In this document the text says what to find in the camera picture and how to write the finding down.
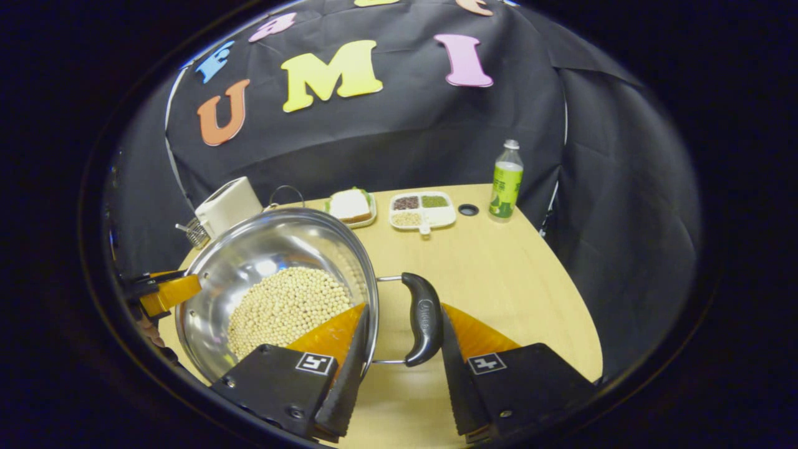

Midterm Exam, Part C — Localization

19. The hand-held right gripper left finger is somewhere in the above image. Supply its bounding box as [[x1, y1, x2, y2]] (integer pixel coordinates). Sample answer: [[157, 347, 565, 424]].
[[211, 303, 371, 443]]

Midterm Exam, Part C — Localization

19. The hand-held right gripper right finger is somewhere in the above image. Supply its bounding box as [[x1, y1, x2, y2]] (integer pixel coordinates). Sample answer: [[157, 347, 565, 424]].
[[440, 304, 596, 443]]

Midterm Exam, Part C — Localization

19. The stainless steel pot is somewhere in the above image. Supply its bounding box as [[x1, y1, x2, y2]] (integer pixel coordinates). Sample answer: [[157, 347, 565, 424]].
[[175, 208, 445, 384]]

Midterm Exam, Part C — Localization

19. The pile of soybeans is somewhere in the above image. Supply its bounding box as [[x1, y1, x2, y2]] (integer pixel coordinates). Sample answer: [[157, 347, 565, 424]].
[[226, 267, 355, 361]]

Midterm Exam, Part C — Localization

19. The white toaster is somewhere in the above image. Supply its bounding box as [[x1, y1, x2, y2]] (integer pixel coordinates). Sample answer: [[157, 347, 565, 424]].
[[195, 176, 264, 241]]

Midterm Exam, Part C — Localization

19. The white divided tray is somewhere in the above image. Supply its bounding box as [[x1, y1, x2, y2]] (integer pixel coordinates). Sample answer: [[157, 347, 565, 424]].
[[388, 191, 457, 235]]

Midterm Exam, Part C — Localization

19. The green plate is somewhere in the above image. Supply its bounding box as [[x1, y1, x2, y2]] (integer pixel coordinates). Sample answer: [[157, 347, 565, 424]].
[[324, 187, 378, 229]]

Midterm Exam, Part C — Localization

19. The sandwich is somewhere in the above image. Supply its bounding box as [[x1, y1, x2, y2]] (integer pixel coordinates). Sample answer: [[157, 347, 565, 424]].
[[329, 189, 373, 223]]

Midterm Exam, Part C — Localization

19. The green drink bottle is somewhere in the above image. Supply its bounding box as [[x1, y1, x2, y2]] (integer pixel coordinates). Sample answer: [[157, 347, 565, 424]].
[[488, 139, 524, 223]]

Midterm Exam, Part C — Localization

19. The black backdrop cloth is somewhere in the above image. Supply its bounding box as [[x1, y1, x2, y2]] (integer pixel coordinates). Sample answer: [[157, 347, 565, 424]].
[[103, 0, 702, 381]]

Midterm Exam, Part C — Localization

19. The small wire metal basket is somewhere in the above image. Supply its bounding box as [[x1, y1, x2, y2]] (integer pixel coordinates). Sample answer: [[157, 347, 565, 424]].
[[176, 217, 211, 250]]

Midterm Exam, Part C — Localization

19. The black power cable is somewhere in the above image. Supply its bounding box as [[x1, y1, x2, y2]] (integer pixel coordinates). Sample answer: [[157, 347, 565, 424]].
[[268, 185, 306, 210]]

